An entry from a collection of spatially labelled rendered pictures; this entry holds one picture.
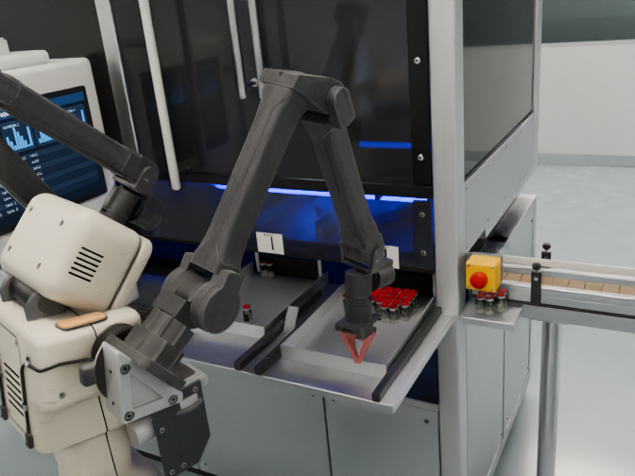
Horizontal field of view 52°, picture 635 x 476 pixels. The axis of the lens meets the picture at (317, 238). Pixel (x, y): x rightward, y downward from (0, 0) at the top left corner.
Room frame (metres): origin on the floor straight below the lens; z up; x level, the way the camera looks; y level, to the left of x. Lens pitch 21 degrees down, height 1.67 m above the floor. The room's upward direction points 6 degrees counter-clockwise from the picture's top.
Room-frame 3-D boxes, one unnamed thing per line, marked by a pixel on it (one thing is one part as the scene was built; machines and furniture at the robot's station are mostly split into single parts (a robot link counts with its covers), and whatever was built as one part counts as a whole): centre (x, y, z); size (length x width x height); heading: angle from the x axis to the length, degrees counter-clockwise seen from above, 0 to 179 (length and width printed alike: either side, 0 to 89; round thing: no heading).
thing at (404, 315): (1.47, -0.13, 0.90); 0.18 x 0.02 x 0.05; 61
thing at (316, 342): (1.39, -0.09, 0.90); 0.34 x 0.26 x 0.04; 151
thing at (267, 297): (1.61, 0.18, 0.90); 0.34 x 0.26 x 0.04; 150
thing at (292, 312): (1.39, 0.11, 0.91); 0.14 x 0.03 x 0.06; 150
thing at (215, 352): (1.47, 0.07, 0.87); 0.70 x 0.48 x 0.02; 60
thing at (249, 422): (2.37, 0.32, 0.44); 2.06 x 1.00 x 0.88; 60
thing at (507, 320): (1.45, -0.43, 0.87); 0.14 x 0.13 x 0.02; 150
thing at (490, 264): (1.42, -0.39, 1.00); 0.08 x 0.07 x 0.07; 150
